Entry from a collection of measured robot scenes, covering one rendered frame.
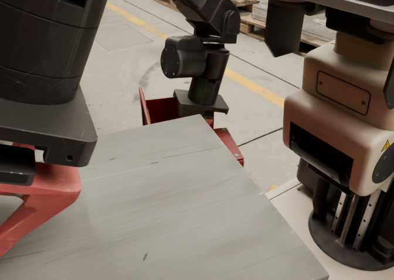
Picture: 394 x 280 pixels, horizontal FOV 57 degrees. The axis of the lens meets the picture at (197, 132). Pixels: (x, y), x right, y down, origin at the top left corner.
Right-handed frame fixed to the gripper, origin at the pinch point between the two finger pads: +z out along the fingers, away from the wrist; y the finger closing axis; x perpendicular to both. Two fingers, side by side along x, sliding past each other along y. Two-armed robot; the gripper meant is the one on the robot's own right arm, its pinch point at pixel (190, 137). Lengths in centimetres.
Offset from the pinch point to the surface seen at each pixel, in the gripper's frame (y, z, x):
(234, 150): -4.1, -5.4, 12.0
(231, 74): -88, 53, -181
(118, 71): -7, 74, -206
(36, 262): 25, -21, 47
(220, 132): -3.4, -5.3, 5.9
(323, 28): -161, 10, -197
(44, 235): 25, -21, 46
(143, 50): -30, 68, -247
